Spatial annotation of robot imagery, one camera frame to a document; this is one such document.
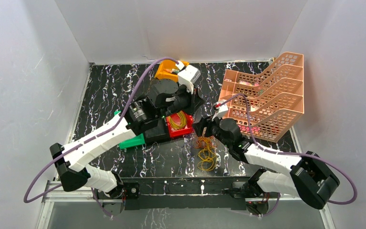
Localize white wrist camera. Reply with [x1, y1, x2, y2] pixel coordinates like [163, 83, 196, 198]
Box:
[176, 61, 201, 94]
[212, 100, 229, 121]

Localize orange plastic bin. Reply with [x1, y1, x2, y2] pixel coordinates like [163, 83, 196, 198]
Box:
[154, 60, 179, 82]

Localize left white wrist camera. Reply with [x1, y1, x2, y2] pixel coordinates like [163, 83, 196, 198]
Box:
[176, 61, 201, 94]

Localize pink tiered file tray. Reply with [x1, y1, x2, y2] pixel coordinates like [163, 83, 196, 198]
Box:
[219, 52, 305, 142]

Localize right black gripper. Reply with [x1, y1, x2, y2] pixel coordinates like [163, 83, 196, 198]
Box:
[191, 112, 232, 148]

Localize aluminium frame rail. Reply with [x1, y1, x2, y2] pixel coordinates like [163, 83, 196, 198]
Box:
[37, 187, 335, 229]

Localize yellow green coiled cable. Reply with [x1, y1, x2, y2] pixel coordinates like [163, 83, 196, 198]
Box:
[169, 110, 189, 130]

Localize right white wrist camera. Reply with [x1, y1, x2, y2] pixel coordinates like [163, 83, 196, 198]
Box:
[212, 100, 229, 121]

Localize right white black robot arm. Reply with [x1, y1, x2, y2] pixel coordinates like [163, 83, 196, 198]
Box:
[193, 115, 340, 209]

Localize black plastic bin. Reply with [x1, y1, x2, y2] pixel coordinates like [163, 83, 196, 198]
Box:
[143, 119, 171, 144]

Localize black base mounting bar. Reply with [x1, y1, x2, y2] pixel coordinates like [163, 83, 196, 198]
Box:
[124, 177, 257, 210]

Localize green plastic bin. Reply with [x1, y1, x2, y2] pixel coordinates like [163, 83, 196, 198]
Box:
[111, 118, 145, 149]

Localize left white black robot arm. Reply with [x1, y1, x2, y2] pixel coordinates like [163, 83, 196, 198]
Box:
[50, 79, 204, 198]

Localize marker in orange bin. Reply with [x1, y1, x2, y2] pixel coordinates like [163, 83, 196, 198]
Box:
[165, 69, 180, 75]

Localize red plastic bin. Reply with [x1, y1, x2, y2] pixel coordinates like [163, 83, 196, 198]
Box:
[166, 111, 193, 138]

